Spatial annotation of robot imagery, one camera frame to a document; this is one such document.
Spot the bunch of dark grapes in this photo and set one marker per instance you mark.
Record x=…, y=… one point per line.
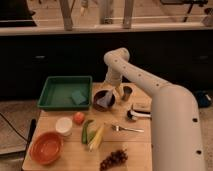
x=115, y=158

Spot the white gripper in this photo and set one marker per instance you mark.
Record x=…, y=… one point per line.
x=115, y=79

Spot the orange bowl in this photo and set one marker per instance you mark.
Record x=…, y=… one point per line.
x=46, y=148

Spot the yellow corn cob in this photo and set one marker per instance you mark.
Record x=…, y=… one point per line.
x=94, y=144

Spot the silver fork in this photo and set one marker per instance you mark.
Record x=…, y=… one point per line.
x=119, y=128

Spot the red tomato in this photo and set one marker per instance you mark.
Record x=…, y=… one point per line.
x=78, y=118

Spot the metal cup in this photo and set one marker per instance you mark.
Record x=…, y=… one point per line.
x=127, y=91

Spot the green plastic tray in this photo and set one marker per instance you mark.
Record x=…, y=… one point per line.
x=57, y=90

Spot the white lidded cup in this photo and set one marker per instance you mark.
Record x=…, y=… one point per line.
x=64, y=126

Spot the purple bowl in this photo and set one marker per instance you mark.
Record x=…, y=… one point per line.
x=100, y=108

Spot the teal sponge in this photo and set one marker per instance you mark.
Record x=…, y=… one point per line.
x=78, y=97

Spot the grey towel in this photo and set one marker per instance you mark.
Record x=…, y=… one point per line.
x=105, y=98

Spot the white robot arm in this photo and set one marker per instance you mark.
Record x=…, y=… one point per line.
x=176, y=137

